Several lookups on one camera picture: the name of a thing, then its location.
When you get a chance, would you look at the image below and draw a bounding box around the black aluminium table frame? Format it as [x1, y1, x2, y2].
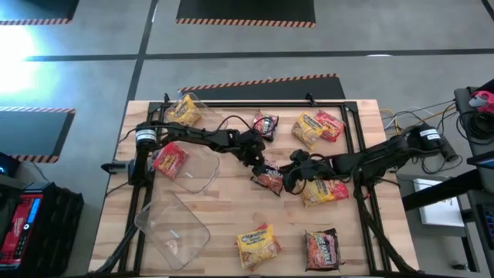
[115, 100, 391, 276]

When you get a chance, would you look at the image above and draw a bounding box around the coiled black cable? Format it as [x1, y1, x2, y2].
[457, 110, 494, 140]

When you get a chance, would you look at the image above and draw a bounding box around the grey side desk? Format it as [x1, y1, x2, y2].
[453, 79, 494, 155]

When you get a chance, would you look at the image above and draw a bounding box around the black floor mat striped edge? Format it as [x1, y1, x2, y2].
[177, 73, 347, 102]
[175, 0, 317, 29]
[0, 0, 80, 26]
[0, 107, 77, 164]

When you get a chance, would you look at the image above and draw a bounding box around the black Fire Noodle packet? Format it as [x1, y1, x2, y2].
[303, 227, 343, 273]
[252, 110, 279, 143]
[249, 158, 286, 197]

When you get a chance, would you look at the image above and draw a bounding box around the yellow cable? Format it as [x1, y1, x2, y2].
[385, 107, 457, 134]

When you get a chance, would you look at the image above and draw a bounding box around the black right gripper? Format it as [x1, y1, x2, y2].
[278, 148, 337, 195]

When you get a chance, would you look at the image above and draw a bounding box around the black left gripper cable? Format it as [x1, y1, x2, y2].
[215, 114, 278, 137]

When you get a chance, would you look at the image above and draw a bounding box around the clear plastic bin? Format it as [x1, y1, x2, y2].
[134, 191, 211, 270]
[149, 141, 221, 194]
[164, 92, 229, 134]

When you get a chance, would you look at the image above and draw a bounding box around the dark device with blue light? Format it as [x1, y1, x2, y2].
[0, 152, 21, 178]

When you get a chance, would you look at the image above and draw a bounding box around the yellow Maruchan noodle packet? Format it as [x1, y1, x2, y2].
[291, 111, 327, 151]
[299, 179, 337, 209]
[235, 225, 283, 272]
[167, 94, 202, 127]

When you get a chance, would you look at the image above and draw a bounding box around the pink red handheld tool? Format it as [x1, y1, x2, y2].
[469, 90, 494, 115]

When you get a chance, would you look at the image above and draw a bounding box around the thin black cable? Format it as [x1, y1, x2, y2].
[385, 100, 457, 128]

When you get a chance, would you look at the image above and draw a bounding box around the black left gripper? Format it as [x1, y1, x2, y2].
[231, 129, 273, 178]

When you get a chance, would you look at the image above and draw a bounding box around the black power adapter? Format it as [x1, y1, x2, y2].
[438, 134, 460, 163]

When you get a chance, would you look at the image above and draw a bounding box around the dark side desk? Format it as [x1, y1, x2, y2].
[461, 191, 494, 273]

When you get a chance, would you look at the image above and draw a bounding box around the white box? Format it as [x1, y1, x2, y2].
[412, 177, 466, 228]

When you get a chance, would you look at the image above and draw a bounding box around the white cable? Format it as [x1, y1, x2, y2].
[380, 106, 425, 131]

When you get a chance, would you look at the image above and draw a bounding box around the black ribbed crate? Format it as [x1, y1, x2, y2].
[38, 183, 85, 277]

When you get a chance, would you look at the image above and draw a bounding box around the black metal crossbar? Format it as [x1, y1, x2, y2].
[401, 169, 483, 212]

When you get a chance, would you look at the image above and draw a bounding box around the red black equipment unit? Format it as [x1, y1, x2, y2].
[0, 188, 43, 267]

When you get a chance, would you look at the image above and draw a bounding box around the black cable sleeve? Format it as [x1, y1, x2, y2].
[90, 222, 140, 276]
[353, 181, 416, 276]

